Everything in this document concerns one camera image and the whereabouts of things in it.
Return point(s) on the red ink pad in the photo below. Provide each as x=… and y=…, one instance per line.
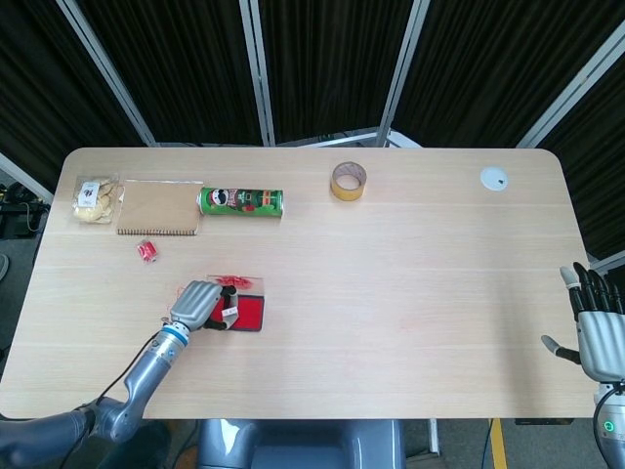
x=251, y=314

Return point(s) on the brown spiral notebook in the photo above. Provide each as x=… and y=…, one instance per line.
x=159, y=209

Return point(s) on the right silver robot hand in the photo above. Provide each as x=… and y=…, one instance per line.
x=598, y=337

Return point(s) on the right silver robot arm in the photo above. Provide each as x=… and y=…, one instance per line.
x=610, y=425

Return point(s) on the clear ink pad lid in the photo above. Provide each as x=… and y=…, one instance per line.
x=244, y=284

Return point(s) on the green Pringles can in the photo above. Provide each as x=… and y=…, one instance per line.
x=240, y=202

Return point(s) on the small stamp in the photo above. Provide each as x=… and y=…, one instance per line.
x=229, y=311

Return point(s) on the grey robot torso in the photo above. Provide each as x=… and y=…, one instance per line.
x=298, y=444

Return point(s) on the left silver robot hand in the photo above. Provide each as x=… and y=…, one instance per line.
x=197, y=305

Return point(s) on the yellow tape roll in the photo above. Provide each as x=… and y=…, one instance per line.
x=349, y=181

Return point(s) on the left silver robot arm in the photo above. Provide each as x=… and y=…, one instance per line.
x=117, y=391

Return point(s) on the small red wrapped candy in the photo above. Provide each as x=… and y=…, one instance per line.
x=146, y=249

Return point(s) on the clear bag of chips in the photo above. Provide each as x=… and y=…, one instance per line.
x=96, y=199

